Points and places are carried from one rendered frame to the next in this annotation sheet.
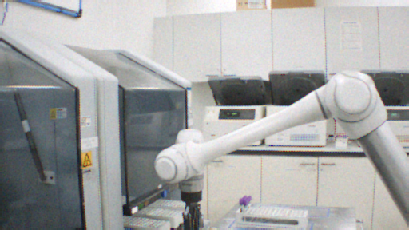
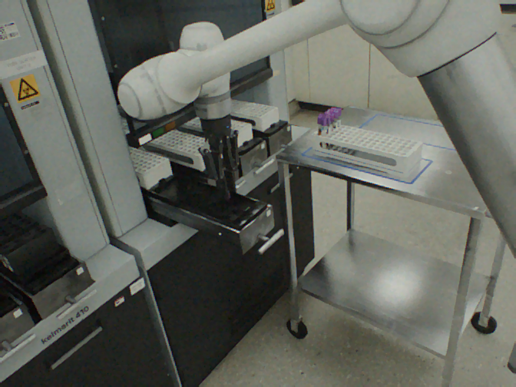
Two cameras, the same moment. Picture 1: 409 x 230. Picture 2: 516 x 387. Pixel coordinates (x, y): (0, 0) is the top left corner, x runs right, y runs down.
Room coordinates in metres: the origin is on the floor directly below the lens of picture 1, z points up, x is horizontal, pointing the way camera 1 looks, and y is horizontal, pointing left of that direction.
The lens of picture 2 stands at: (0.43, -0.44, 1.45)
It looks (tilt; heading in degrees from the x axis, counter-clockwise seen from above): 32 degrees down; 23
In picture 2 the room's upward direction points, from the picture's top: 7 degrees counter-clockwise
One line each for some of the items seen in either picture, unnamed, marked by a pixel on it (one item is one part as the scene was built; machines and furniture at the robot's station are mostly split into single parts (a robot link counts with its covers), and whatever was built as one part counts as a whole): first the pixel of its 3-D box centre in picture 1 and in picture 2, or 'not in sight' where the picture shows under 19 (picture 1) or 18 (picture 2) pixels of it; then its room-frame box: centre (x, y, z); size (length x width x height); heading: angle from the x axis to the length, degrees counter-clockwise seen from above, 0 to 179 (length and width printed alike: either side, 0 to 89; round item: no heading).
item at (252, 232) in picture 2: not in sight; (170, 194); (1.38, 0.24, 0.78); 0.73 x 0.14 x 0.09; 72
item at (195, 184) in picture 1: (191, 182); (213, 103); (1.36, 0.05, 1.07); 0.09 x 0.09 x 0.06
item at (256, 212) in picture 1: (272, 218); (364, 148); (1.61, -0.28, 0.85); 0.30 x 0.10 x 0.06; 70
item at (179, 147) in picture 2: (133, 228); (178, 149); (1.56, 0.30, 0.83); 0.30 x 0.10 x 0.06; 72
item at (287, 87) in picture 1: (297, 107); not in sight; (3.75, -0.89, 1.24); 0.62 x 0.56 x 0.69; 163
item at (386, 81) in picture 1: (386, 107); not in sight; (3.49, -1.70, 1.25); 0.62 x 0.56 x 0.69; 162
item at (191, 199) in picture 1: (191, 202); (217, 131); (1.36, 0.05, 1.00); 0.08 x 0.07 x 0.09; 162
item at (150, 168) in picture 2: not in sight; (127, 164); (1.44, 0.41, 0.83); 0.30 x 0.10 x 0.06; 72
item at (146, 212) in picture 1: (148, 217); (210, 130); (1.70, 0.25, 0.83); 0.30 x 0.10 x 0.06; 72
